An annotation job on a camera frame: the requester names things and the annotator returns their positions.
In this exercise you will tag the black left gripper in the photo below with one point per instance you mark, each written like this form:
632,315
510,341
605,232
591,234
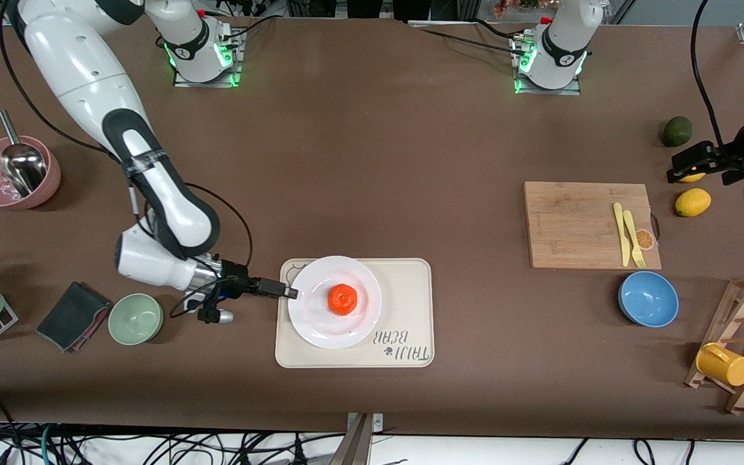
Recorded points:
741,146

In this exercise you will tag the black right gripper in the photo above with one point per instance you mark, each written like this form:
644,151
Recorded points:
234,275

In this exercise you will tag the white round plate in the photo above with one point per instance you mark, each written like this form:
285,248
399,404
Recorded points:
320,326

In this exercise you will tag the orange mandarin fruit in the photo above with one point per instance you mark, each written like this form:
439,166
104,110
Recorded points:
342,299

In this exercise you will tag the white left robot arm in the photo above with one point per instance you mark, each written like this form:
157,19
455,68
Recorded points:
566,39

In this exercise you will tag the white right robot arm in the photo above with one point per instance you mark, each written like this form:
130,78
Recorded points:
88,77

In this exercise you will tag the yellow lemon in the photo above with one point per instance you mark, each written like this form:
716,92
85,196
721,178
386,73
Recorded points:
693,202
693,177

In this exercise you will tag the dark green avocado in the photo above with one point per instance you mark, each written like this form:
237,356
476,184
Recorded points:
677,132

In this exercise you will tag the yellow plastic fork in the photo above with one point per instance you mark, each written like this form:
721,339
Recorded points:
630,226

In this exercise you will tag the orange slice picture disc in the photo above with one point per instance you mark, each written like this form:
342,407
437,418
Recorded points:
645,239

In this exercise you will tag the yellow plastic knife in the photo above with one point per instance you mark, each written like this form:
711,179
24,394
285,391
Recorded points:
620,232

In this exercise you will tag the cream tray with bear print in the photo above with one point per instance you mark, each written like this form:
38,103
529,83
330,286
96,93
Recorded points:
404,303

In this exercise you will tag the wooden cutting board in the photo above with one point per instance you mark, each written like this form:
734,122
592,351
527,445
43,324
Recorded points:
569,223

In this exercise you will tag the blue bowl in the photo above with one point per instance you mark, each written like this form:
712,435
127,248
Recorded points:
648,299

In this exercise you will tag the light green bowl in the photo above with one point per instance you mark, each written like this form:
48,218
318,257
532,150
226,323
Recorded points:
135,319

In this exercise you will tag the wooden mug rack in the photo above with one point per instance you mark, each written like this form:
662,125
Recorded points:
737,303

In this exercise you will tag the yellow mug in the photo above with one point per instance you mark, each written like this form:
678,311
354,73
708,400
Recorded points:
724,365

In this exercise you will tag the dark folded cloth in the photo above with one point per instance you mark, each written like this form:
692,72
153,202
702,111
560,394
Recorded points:
72,315

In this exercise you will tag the metal scoop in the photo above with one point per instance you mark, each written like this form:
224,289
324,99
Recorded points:
23,168

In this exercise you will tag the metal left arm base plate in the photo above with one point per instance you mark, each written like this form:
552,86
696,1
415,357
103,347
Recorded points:
562,92

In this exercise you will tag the metal table edge bracket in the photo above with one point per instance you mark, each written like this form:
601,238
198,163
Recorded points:
359,442

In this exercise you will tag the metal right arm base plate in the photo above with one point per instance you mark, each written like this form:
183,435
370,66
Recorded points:
207,83

